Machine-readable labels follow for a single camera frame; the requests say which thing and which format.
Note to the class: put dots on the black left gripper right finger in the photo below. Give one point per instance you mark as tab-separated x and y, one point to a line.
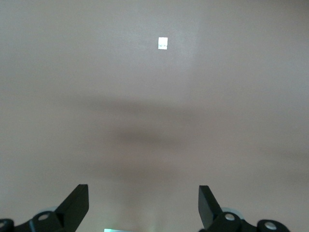
212	212

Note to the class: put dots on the small rectangular tape patch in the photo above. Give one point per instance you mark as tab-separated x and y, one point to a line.
163	43

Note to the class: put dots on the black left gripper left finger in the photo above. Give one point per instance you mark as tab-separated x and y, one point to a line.
72	210

